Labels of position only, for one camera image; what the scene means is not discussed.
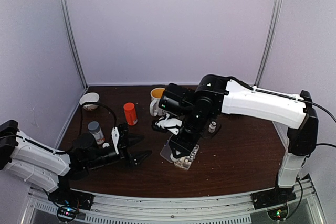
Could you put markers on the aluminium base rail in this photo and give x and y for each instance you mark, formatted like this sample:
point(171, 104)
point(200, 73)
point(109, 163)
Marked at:
point(236, 208)

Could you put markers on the aluminium frame post right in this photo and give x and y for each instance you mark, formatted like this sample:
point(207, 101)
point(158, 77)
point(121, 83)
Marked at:
point(276, 10)

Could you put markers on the white ceramic bowl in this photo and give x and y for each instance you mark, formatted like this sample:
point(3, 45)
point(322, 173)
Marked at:
point(86, 101)

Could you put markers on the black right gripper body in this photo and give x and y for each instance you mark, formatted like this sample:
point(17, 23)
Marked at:
point(196, 123)

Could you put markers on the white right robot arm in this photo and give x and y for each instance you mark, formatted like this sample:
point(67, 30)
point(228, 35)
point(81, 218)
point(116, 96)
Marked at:
point(292, 110)

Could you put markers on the aluminium frame post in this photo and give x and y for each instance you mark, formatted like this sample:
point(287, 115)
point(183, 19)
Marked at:
point(72, 43)
point(276, 10)

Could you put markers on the white pills in organizer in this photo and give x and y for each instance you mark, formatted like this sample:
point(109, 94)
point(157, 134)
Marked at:
point(187, 160)

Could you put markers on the aluminium frame post left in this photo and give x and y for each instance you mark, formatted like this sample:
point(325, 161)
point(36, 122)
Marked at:
point(72, 43)

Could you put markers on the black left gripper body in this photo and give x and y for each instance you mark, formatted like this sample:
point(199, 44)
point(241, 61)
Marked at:
point(97, 162)

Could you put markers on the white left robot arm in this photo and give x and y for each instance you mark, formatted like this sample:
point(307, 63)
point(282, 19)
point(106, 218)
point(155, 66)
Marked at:
point(51, 169)

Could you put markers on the small white pill bottle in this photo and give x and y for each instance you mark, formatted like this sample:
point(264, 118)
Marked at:
point(105, 145)

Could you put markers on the grey-capped orange label bottle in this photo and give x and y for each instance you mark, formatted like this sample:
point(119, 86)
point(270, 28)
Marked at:
point(95, 129)

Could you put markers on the orange pill bottle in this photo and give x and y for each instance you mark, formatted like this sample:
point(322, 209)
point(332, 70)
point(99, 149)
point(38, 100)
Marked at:
point(130, 113)

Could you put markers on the yellow-lined patterned mug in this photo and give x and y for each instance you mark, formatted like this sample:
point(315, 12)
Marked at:
point(154, 108)

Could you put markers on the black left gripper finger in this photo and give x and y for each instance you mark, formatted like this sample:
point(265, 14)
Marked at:
point(127, 139)
point(135, 159)

